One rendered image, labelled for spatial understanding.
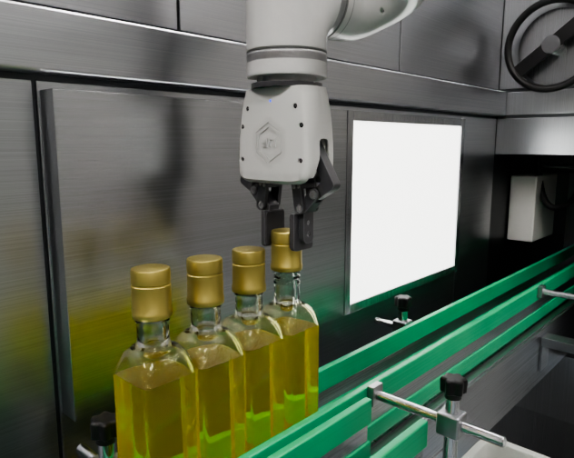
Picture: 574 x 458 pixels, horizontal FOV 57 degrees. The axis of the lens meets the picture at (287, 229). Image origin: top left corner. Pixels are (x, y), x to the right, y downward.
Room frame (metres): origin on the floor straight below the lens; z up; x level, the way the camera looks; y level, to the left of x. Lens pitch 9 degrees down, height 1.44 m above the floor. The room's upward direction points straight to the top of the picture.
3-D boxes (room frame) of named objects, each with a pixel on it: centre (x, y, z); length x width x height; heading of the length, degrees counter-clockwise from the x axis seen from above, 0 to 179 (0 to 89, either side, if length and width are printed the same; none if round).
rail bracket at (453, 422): (0.58, -0.17, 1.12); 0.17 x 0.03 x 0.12; 47
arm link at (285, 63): (0.58, 0.00, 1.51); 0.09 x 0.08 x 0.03; 48
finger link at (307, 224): (0.55, -0.02, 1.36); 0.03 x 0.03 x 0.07; 48
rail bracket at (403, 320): (0.89, -0.18, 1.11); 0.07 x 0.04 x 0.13; 47
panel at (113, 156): (0.85, -0.07, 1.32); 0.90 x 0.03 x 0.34; 137
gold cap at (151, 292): (0.45, 0.12, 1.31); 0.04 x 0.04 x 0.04
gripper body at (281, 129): (0.58, 0.00, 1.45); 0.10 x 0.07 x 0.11; 48
